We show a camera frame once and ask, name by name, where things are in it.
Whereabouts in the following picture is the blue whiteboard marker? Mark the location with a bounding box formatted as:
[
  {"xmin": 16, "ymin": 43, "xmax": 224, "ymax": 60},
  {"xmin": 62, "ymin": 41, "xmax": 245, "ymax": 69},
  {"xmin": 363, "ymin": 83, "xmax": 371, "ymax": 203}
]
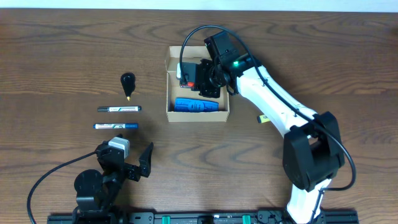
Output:
[{"xmin": 93, "ymin": 123, "xmax": 139, "ymax": 129}]

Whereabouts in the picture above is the cardboard box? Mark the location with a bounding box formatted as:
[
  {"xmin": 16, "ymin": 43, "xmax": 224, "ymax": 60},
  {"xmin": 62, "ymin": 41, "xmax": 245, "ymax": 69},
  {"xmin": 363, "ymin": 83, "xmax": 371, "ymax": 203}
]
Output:
[{"xmin": 165, "ymin": 46, "xmax": 229, "ymax": 122}]

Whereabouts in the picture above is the black whiteboard marker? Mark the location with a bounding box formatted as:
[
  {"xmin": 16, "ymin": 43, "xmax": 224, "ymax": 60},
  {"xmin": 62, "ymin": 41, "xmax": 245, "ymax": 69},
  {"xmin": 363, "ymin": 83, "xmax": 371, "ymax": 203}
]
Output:
[{"xmin": 97, "ymin": 106, "xmax": 142, "ymax": 113}]

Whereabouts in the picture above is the yellow highlighter with dark cap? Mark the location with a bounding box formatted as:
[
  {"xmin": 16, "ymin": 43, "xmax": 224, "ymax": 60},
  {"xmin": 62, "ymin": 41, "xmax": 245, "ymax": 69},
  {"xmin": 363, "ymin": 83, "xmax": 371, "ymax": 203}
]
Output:
[{"xmin": 257, "ymin": 114, "xmax": 270, "ymax": 124}]

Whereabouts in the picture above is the black teardrop-shaped tool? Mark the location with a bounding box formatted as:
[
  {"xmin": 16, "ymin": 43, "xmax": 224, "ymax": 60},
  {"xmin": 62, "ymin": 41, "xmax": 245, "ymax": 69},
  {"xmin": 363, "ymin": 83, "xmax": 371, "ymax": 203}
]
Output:
[{"xmin": 121, "ymin": 72, "xmax": 136, "ymax": 101}]

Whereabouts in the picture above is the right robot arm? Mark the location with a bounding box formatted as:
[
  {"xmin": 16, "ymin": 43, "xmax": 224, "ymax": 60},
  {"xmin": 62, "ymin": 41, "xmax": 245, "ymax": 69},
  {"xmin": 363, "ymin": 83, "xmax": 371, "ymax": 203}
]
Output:
[{"xmin": 176, "ymin": 30, "xmax": 346, "ymax": 223}]

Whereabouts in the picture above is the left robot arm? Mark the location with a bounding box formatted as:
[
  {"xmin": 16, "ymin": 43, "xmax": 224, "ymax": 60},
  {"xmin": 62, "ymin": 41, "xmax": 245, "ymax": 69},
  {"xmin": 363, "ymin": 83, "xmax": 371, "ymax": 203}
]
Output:
[{"xmin": 73, "ymin": 137, "xmax": 154, "ymax": 223}]

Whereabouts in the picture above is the right black cable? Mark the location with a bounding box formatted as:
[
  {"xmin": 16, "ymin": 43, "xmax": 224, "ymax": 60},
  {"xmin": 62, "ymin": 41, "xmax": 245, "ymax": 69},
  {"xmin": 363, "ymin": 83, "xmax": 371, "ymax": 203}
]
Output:
[{"xmin": 179, "ymin": 24, "xmax": 357, "ymax": 192}]

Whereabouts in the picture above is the black cable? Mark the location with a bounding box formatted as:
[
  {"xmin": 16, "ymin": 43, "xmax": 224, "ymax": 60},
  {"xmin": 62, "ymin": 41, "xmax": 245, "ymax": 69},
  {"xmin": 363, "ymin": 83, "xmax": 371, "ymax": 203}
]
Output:
[
  {"xmin": 26, "ymin": 150, "xmax": 98, "ymax": 224},
  {"xmin": 179, "ymin": 24, "xmax": 357, "ymax": 192}
]

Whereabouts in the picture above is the left black cable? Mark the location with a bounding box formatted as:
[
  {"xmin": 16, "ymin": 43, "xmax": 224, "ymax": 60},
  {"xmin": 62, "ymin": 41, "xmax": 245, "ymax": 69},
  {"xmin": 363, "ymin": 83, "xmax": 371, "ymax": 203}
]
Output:
[{"xmin": 26, "ymin": 150, "xmax": 98, "ymax": 224}]

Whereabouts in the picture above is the black mounting rail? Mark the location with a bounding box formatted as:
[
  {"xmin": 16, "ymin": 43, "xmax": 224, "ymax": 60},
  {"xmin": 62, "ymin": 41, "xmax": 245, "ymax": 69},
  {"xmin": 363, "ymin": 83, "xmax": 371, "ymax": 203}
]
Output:
[{"xmin": 47, "ymin": 210, "xmax": 359, "ymax": 224}]

